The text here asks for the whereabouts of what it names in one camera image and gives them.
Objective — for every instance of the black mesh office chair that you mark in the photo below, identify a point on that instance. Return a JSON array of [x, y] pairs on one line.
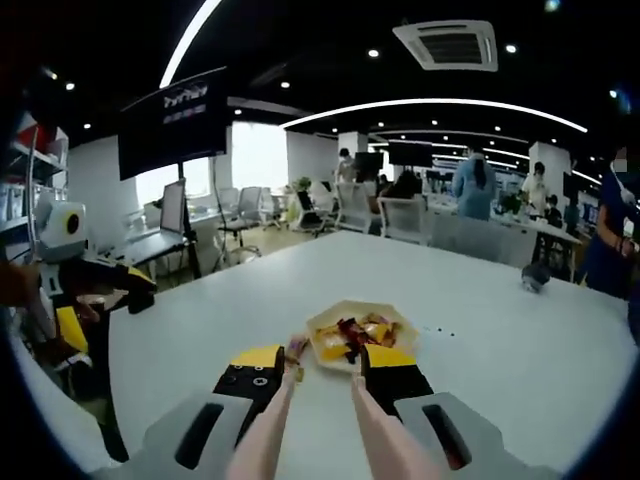
[[310, 210]]

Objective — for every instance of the pink food tongs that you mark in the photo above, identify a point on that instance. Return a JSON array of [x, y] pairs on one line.
[[260, 440]]

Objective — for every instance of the curved ceiling light strip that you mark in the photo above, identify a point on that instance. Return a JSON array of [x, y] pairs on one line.
[[184, 45], [425, 101]]

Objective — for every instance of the green potted plant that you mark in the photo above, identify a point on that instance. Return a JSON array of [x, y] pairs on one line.
[[512, 204], [302, 183]]

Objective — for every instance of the black desk monitor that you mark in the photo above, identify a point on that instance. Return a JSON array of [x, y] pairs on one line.
[[369, 162]]

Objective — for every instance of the hanging dark monitor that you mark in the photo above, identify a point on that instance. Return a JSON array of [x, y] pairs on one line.
[[410, 155]]

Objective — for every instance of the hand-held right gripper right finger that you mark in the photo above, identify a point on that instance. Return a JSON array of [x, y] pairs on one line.
[[400, 380]]

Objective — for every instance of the beige hexagonal food container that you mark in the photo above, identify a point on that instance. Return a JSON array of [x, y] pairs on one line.
[[360, 306]]

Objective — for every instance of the white monitor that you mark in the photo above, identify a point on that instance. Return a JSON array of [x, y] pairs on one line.
[[172, 207]]

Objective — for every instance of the person's left hand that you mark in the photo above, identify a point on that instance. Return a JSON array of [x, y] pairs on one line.
[[92, 305]]

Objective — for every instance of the black screen stand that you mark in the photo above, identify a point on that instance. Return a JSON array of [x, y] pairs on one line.
[[187, 225]]

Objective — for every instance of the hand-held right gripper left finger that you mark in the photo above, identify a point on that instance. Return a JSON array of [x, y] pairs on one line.
[[245, 382]]

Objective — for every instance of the group of round ceiling spotlights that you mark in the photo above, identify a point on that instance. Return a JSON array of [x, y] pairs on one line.
[[373, 53]]

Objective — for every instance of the storage shelf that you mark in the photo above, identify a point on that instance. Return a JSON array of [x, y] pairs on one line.
[[50, 165]]

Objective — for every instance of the pile of snack food packets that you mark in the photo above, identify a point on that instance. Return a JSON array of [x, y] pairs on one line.
[[350, 335]]

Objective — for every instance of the ceiling air conditioner unit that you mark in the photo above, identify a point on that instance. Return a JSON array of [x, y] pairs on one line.
[[450, 45]]

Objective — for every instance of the dark office desk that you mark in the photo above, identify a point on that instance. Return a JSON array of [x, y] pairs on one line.
[[145, 250]]

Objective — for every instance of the large black screen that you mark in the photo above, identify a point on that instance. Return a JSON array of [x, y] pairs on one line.
[[170, 125]]

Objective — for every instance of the small grey bag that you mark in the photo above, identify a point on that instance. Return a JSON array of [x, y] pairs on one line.
[[536, 276]]

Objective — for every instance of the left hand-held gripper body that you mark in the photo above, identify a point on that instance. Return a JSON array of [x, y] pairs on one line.
[[52, 240]]

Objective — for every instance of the grey mesh office chair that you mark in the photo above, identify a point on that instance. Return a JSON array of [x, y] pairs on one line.
[[249, 205]]

